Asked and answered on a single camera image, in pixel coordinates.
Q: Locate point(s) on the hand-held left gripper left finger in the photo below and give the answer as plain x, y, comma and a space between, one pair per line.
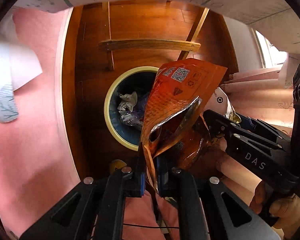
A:
140, 180

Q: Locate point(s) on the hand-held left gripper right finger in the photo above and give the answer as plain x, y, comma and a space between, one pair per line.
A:
162, 177

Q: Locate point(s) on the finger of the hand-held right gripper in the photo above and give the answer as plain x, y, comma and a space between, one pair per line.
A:
265, 130
220, 125

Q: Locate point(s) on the white black-gold packet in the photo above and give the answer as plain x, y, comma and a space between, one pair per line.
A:
221, 100

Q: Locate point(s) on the orange snack bag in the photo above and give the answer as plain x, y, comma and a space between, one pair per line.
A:
170, 97

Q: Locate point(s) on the clear plastic bottle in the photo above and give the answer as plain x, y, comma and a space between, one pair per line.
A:
130, 120

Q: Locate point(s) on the yellow-rimmed trash bin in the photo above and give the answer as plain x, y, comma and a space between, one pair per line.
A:
115, 123

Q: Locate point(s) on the purple plastic bag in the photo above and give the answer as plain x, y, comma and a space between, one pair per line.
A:
138, 110

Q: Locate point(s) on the white bag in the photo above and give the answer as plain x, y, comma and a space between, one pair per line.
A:
127, 101

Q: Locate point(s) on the person's right hand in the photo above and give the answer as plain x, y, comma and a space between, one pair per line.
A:
297, 210

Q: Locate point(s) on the yellow slipper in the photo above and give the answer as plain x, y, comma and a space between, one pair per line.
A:
116, 165

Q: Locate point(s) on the person's pink pants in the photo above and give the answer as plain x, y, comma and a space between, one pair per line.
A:
140, 215

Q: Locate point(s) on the pink bed sheet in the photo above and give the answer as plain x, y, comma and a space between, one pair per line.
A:
35, 142

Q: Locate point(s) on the wooden table frame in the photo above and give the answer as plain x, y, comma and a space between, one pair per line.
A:
150, 44

